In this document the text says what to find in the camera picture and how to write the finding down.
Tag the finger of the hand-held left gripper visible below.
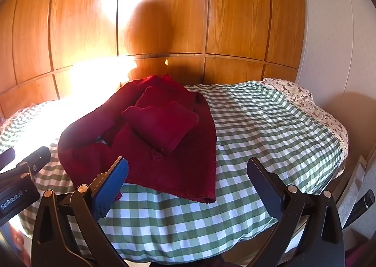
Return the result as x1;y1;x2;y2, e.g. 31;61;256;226
28;146;50;178
0;148;16;173

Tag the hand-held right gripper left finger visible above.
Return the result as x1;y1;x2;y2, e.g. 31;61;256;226
32;157;130;267

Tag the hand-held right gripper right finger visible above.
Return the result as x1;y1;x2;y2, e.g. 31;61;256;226
247;157;345;267

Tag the dark red towel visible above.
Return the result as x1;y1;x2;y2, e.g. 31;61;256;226
57;74;218;204

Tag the red patterned object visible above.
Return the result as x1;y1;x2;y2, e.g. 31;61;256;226
0;220;33;267

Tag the green white checked bedspread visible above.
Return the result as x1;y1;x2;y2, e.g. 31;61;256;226
0;80;344;267

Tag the floral pillow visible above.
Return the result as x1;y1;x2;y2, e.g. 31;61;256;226
261;77;350;167

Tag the wooden wardrobe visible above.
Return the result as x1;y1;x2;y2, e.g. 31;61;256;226
0;0;307;120

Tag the black cylindrical handle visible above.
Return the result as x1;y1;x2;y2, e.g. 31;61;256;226
348;189;376;226

